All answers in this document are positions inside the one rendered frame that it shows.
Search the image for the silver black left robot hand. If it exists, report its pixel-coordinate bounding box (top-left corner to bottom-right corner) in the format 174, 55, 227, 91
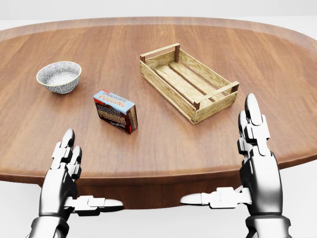
39, 128, 124, 218

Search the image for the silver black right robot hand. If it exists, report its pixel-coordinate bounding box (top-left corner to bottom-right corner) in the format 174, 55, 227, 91
180, 93, 284, 218

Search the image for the chocolate pudding box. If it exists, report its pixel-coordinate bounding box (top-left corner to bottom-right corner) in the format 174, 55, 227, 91
93, 89, 139, 134

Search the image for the wooden slat tray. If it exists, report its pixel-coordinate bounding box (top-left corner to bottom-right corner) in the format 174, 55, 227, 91
139, 43, 240, 125

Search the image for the patterned grey white bowl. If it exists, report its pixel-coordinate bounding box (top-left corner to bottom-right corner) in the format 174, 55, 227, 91
36, 61, 82, 95

